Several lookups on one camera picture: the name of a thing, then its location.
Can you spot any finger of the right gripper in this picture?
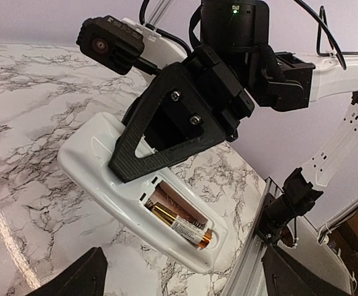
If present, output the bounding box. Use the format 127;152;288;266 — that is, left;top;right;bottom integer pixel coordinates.
108;63;226;183

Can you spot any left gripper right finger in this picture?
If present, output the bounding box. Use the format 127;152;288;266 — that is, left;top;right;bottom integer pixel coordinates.
262;245;358;295

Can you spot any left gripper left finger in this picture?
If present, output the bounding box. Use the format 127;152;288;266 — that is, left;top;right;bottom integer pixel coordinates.
32;247;108;296

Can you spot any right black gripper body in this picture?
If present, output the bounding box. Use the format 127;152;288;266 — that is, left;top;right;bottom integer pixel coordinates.
184;45;254;142

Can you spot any white remote control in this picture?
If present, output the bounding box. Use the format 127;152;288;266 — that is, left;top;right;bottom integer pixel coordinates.
57;112;228;273

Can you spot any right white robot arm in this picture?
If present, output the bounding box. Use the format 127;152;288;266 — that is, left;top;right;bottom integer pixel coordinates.
109;1;358;243

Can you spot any front aluminium rail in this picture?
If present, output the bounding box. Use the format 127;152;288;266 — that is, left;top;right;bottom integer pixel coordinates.
221;178;281;296

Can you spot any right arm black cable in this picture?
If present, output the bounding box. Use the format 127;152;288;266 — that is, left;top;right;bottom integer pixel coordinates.
138;0;358;72

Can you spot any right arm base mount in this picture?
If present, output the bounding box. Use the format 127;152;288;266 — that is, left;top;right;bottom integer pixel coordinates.
256;168;323;244

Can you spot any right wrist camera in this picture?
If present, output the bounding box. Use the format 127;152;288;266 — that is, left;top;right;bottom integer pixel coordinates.
76;15;161;75

